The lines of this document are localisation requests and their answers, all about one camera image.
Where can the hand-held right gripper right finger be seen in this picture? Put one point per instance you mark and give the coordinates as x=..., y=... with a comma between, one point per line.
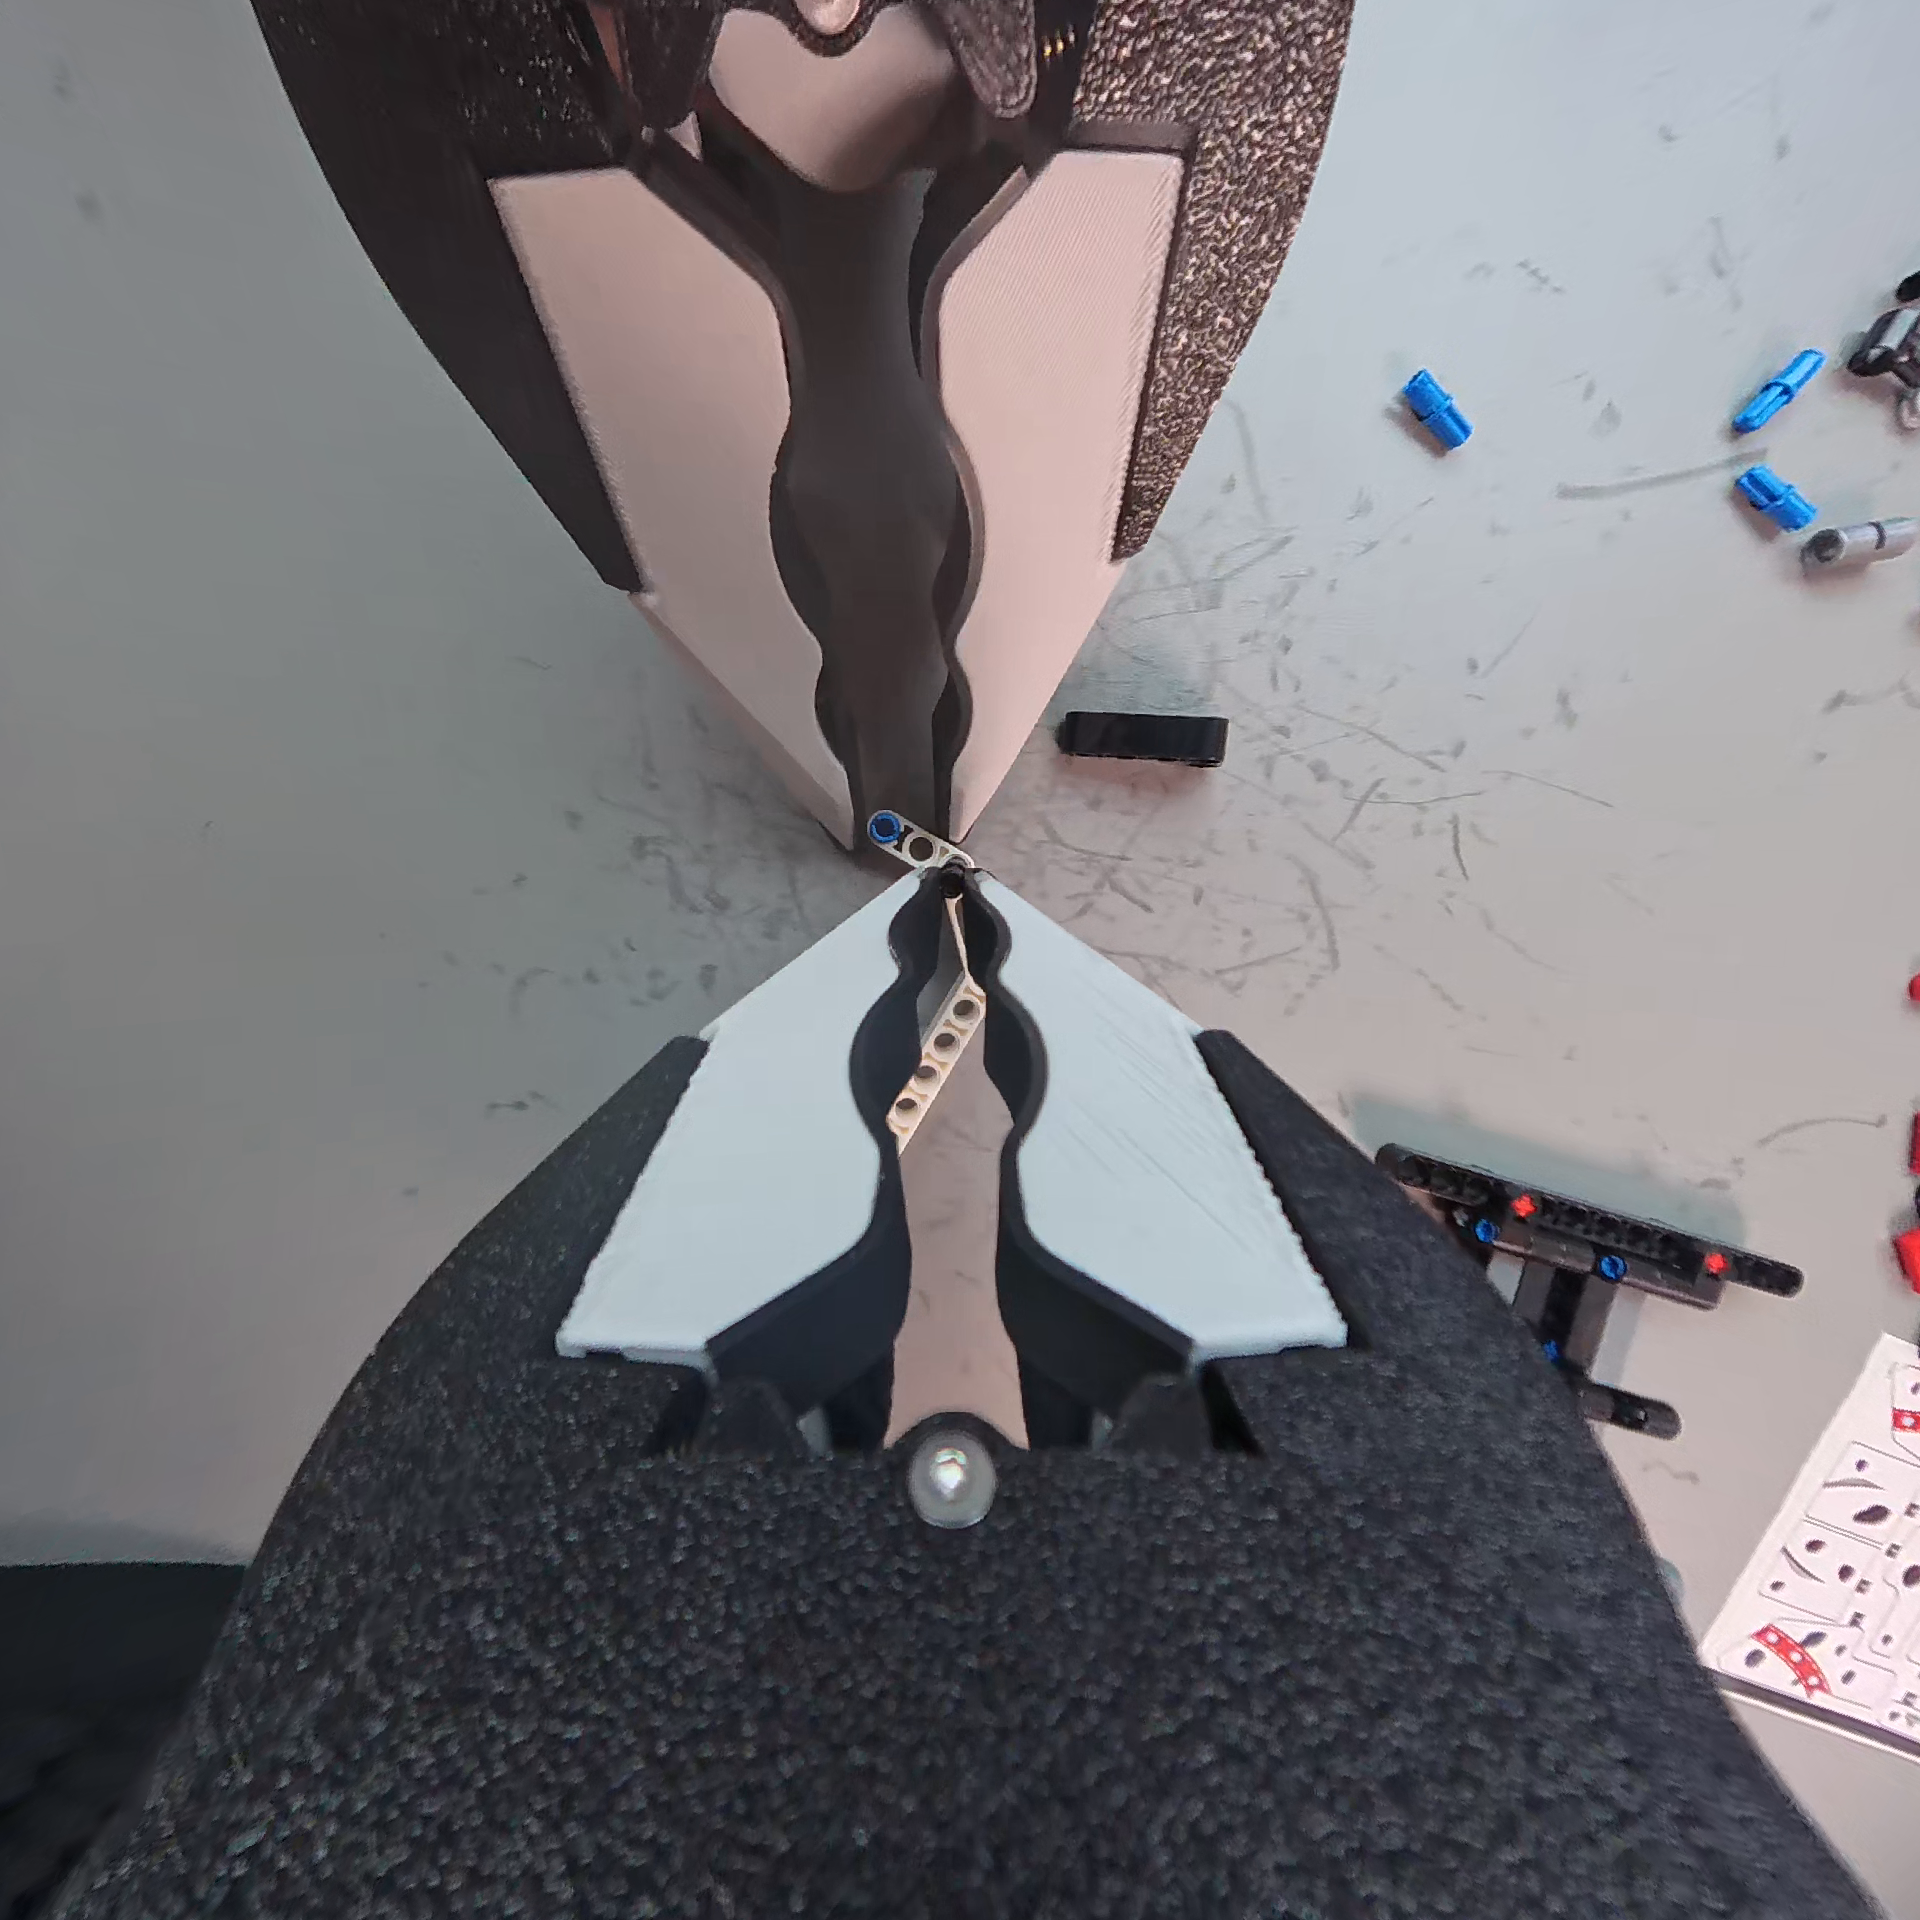
x=1155, y=1172

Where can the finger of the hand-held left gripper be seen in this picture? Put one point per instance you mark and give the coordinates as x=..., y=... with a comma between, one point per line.
x=661, y=452
x=1049, y=422

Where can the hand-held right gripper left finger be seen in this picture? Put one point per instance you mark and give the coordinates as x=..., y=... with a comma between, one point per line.
x=751, y=1172

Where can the white angled toy beam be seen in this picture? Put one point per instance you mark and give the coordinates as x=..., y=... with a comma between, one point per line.
x=937, y=1049

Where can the black angled toy beam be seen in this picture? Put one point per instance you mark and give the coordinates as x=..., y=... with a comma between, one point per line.
x=1141, y=740

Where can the grey desk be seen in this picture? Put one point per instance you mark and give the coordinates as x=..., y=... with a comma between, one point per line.
x=300, y=902

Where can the grey black toy truck chassis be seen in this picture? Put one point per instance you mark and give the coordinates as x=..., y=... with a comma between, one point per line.
x=1576, y=1224

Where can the long blue connector pin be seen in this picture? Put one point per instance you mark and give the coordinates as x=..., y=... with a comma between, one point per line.
x=1779, y=395

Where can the white sticker sheet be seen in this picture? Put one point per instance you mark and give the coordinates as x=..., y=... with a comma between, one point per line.
x=1829, y=1575

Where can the grey connector pin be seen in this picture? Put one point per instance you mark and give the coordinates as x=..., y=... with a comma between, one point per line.
x=1857, y=542

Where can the black grey connector piece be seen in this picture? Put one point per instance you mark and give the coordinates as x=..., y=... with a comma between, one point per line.
x=1887, y=341

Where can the black office chair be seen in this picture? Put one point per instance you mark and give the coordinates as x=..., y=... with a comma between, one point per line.
x=75, y=1725

